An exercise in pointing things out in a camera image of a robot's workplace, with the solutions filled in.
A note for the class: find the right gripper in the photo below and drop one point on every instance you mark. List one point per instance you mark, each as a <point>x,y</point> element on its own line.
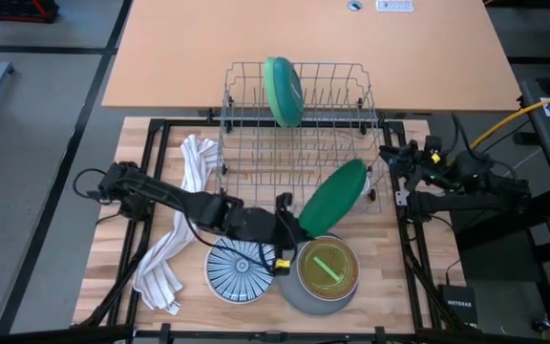
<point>423,172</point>

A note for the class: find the blue white striped plate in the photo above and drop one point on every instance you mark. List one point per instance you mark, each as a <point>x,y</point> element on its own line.
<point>237,277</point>

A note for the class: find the black network switch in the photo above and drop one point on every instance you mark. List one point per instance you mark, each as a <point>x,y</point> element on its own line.
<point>459,306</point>

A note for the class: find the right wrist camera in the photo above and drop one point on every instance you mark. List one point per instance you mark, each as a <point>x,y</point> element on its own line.
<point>432,143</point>

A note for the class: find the orange plate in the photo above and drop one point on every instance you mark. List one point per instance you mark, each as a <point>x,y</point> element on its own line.
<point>302,278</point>

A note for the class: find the white striped towel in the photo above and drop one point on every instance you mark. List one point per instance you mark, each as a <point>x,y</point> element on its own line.
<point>194,167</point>

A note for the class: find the black metal frame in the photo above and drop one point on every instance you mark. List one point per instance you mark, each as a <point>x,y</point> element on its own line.
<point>189,123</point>

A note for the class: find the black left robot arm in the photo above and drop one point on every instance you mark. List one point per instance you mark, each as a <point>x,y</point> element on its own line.
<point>160,191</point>

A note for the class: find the dark green plate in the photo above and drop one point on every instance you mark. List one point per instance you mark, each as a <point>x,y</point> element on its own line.
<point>332,198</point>

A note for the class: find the translucent green plate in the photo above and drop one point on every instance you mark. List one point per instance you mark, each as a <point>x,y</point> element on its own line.
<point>337,258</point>

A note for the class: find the light brown desk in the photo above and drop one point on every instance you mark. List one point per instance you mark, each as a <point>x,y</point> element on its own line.
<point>184,48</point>

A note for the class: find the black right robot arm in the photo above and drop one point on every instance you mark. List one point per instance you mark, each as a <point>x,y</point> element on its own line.
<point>475,198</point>

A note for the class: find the teal plate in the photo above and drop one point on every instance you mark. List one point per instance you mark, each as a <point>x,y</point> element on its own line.
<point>288,95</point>

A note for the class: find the black red crate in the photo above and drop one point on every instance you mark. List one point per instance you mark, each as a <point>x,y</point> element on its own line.
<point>17,9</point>

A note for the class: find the light green plate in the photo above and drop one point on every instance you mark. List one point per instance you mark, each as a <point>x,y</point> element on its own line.
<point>270,86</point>

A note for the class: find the black caster wheel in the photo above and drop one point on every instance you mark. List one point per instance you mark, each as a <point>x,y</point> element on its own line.
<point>540,326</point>

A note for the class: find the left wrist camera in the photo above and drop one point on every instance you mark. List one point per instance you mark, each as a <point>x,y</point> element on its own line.
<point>282,269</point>

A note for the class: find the silver metal bracket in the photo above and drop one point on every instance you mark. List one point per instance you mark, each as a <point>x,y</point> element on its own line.
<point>402,197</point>

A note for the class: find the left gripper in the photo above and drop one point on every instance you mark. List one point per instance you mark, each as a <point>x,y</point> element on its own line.
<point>265,227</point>

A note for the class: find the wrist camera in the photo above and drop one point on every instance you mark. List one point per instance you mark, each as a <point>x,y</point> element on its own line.
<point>282,269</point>
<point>432,143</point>

